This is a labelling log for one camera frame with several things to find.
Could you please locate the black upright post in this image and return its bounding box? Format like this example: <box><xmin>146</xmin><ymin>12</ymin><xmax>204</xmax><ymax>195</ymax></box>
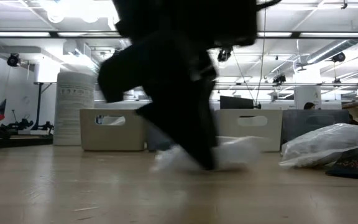
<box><xmin>31</xmin><ymin>82</ymin><xmax>48</xmax><ymax>131</ymax></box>

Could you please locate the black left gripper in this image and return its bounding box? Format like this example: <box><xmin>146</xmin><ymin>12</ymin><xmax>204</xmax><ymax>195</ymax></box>
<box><xmin>97</xmin><ymin>0</ymin><xmax>259</xmax><ymax>105</ymax></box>

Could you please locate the black background table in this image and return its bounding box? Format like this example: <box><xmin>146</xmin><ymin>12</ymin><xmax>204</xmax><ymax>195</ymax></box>
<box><xmin>0</xmin><ymin>136</ymin><xmax>55</xmax><ymax>151</ymax></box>

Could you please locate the white column with sign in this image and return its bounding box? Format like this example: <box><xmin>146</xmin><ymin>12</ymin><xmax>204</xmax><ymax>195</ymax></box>
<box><xmin>293</xmin><ymin>85</ymin><xmax>323</xmax><ymax>110</ymax></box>

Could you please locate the dark grey plastic bin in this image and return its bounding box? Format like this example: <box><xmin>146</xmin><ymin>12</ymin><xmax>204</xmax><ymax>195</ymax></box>
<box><xmin>280</xmin><ymin>108</ymin><xmax>351</xmax><ymax>146</ymax></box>

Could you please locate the beige plastic bin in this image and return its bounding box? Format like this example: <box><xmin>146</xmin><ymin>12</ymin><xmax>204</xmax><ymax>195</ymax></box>
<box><xmin>79</xmin><ymin>108</ymin><xmax>147</xmax><ymax>152</ymax></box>

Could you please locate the black computer monitor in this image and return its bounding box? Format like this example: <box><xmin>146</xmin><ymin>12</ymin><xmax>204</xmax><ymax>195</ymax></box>
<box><xmin>219</xmin><ymin>95</ymin><xmax>255</xmax><ymax>110</ymax></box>

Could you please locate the white cylindrical wipes canister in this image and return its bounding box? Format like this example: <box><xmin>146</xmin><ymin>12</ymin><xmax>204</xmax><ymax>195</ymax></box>
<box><xmin>53</xmin><ymin>71</ymin><xmax>97</xmax><ymax>146</ymax></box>

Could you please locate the thin hanging cable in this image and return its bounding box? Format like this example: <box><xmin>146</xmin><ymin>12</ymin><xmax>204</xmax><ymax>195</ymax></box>
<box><xmin>255</xmin><ymin>9</ymin><xmax>268</xmax><ymax>106</ymax></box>

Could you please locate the black ceiling spot lamp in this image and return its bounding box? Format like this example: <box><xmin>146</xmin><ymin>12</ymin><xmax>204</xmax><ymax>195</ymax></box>
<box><xmin>331</xmin><ymin>51</ymin><xmax>347</xmax><ymax>63</ymax></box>
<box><xmin>6</xmin><ymin>53</ymin><xmax>22</xmax><ymax>68</ymax></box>
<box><xmin>272</xmin><ymin>73</ymin><xmax>287</xmax><ymax>85</ymax></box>
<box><xmin>217</xmin><ymin>46</ymin><xmax>234</xmax><ymax>63</ymax></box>

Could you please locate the dark blue shave butter tube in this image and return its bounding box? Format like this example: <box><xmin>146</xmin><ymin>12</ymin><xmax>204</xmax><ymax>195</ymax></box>
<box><xmin>325</xmin><ymin>145</ymin><xmax>358</xmax><ymax>182</ymax></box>

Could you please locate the white plastic bin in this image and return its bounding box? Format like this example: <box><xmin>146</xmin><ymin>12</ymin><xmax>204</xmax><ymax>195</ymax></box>
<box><xmin>214</xmin><ymin>108</ymin><xmax>283</xmax><ymax>154</ymax></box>

